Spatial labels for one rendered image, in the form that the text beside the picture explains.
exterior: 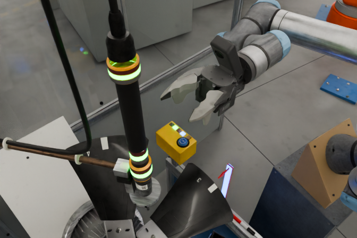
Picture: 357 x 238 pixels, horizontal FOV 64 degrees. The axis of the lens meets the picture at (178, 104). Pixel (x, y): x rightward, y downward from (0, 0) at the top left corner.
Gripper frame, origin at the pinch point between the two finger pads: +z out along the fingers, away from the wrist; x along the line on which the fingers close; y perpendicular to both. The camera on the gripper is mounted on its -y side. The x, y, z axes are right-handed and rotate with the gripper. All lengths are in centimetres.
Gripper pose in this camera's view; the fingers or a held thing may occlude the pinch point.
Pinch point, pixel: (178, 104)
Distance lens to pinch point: 53.6
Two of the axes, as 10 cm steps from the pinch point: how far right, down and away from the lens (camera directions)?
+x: -6.9, -5.2, 5.1
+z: -7.3, 4.8, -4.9
